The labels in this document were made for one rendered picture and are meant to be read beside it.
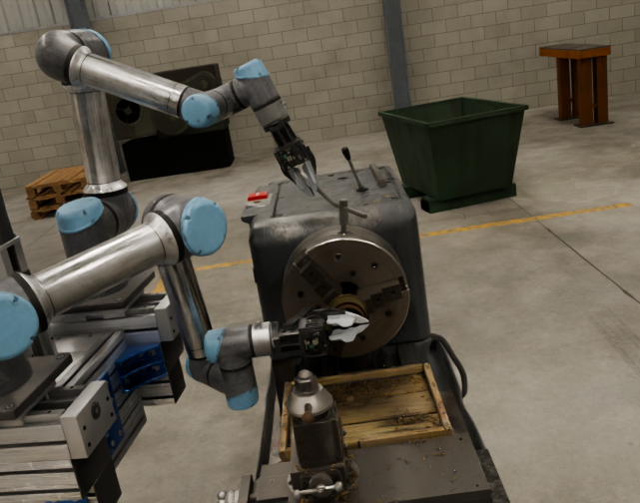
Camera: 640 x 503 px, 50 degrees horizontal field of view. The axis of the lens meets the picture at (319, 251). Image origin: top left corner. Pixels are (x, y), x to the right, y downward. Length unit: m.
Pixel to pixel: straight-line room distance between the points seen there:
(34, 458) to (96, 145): 0.82
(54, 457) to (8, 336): 0.28
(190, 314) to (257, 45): 10.06
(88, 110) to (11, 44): 10.54
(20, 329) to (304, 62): 10.44
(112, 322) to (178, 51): 10.00
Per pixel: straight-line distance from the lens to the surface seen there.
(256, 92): 1.69
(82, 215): 1.78
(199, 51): 11.62
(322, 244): 1.65
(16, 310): 1.25
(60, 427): 1.39
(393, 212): 1.81
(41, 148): 12.43
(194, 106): 1.59
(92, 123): 1.88
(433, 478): 1.24
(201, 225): 1.38
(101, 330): 1.86
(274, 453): 2.15
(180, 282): 1.57
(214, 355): 1.55
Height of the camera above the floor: 1.71
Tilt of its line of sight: 17 degrees down
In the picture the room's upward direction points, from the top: 9 degrees counter-clockwise
